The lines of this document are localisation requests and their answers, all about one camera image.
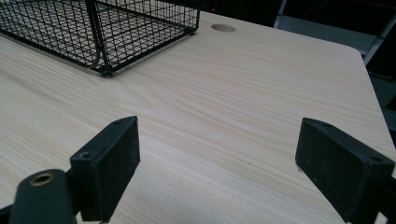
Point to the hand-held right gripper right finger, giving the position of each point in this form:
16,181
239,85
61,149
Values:
339,168

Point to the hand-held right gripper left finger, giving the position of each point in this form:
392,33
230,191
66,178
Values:
106,168

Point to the grey metal stand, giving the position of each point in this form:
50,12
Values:
336,34

